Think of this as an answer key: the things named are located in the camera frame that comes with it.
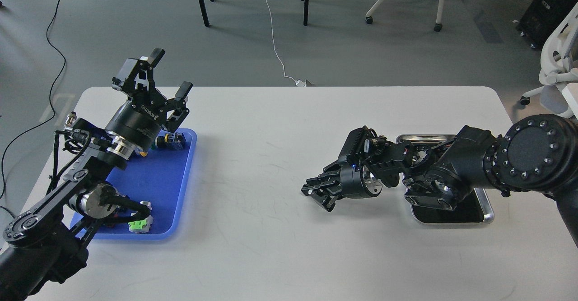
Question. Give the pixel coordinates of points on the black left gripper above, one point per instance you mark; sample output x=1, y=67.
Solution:
x=147, y=111

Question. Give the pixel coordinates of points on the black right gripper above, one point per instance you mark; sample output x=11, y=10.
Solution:
x=341, y=181

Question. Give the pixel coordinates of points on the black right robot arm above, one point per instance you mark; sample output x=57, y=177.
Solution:
x=538, y=153

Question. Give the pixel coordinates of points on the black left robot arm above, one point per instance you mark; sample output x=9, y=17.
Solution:
x=49, y=242

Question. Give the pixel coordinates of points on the blue plastic tray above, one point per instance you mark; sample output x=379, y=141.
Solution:
x=159, y=178

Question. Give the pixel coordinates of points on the silver metal tray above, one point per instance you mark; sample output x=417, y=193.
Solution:
x=474, y=210

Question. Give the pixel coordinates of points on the white office chair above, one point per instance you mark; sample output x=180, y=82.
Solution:
x=559, y=74

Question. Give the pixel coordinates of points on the black equipment case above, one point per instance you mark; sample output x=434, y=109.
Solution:
x=541, y=18

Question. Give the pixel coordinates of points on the green push button switch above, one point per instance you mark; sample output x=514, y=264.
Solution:
x=170, y=141

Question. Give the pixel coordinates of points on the green silver indicator switch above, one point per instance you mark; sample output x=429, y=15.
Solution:
x=141, y=226

